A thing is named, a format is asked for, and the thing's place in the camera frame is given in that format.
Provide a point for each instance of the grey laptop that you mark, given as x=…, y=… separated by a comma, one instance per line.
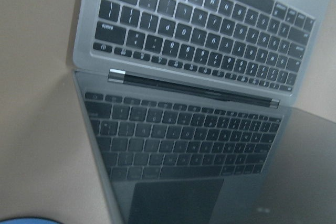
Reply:
x=185, y=100

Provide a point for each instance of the blue desk lamp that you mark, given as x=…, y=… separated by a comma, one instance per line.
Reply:
x=29, y=220

